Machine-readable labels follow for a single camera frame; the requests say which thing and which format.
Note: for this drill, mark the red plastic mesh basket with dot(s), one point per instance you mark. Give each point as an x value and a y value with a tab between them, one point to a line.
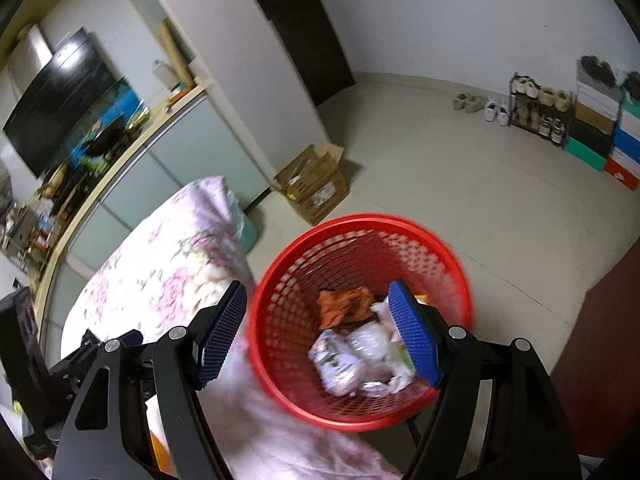
329	279

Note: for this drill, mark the black range hood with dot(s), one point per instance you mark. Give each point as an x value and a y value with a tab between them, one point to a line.
60	94

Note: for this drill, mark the brown wrapper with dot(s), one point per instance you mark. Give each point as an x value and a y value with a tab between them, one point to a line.
345	309

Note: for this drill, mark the stack of shoe boxes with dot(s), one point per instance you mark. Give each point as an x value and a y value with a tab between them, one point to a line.
604	130

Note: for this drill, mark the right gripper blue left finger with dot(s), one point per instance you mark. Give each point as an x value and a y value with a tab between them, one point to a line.
216	328

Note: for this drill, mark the white plastic bottle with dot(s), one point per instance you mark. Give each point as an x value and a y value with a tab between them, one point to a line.
165	74

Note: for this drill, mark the white sneakers pair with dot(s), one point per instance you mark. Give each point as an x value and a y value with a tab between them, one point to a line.
497	112

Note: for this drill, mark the pink floral table cloth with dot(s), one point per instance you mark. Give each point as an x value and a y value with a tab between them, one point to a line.
128	383

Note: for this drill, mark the black wok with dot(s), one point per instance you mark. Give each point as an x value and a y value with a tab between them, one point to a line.
104	144

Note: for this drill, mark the green trash bin with bag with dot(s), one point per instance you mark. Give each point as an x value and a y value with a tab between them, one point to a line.
246	231

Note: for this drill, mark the cardboard box on floor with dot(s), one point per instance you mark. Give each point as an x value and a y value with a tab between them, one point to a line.
313	183

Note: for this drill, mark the clear plastic bag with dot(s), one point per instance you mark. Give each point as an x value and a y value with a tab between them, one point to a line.
389	369

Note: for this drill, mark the beige slippers pair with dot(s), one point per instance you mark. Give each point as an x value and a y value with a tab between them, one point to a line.
469	103

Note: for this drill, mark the wooden cutting board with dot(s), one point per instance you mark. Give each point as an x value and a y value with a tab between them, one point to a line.
174	55

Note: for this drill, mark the cat print watsons packet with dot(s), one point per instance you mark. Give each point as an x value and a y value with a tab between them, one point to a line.
341	369

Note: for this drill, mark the black shoe rack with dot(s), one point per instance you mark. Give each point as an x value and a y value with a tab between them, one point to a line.
541	110

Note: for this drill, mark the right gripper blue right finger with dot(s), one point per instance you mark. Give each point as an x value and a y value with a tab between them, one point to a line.
418	325

